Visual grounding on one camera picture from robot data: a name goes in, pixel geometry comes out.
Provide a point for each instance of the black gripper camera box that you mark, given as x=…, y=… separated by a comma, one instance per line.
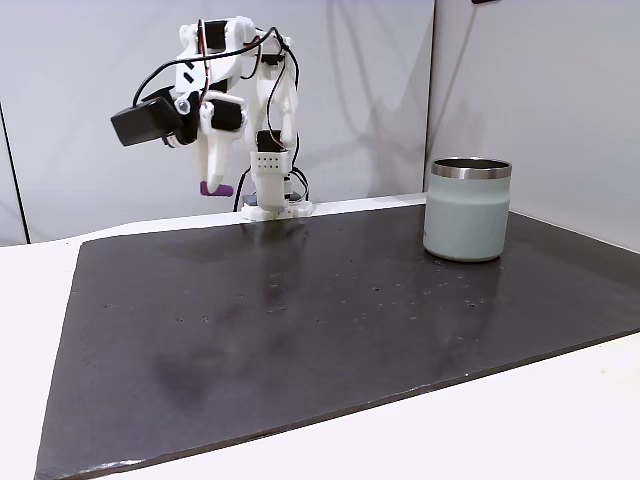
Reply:
x=142, y=121

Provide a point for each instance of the pale green steel-rimmed cup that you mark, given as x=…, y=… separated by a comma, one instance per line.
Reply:
x=467, y=220

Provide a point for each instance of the grey controller board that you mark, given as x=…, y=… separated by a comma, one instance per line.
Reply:
x=248, y=199

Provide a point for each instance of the black wall fixture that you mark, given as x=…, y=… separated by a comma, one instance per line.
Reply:
x=486, y=1

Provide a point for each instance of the dark grey table mat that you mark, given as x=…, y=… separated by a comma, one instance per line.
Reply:
x=320, y=325

